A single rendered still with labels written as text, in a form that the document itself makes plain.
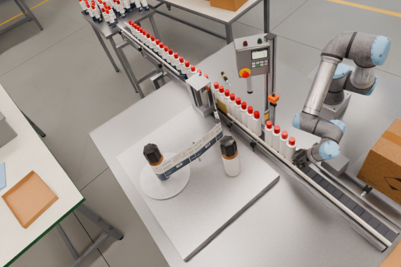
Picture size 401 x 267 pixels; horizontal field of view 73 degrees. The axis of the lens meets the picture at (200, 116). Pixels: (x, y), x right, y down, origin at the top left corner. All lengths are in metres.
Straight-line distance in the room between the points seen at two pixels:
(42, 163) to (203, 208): 1.29
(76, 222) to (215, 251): 1.71
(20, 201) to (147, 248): 1.02
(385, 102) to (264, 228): 1.14
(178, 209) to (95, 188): 1.55
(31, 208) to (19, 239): 0.19
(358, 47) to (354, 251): 0.92
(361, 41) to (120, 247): 2.27
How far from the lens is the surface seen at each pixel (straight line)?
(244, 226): 1.54
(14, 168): 2.46
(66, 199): 2.03
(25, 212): 2.16
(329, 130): 1.34
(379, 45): 1.35
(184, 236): 1.52
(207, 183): 1.60
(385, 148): 1.50
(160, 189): 1.65
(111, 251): 2.66
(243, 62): 1.43
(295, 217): 1.57
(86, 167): 3.20
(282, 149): 1.59
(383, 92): 2.18
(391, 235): 1.59
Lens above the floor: 2.29
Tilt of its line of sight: 48 degrees down
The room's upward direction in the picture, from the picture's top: 16 degrees counter-clockwise
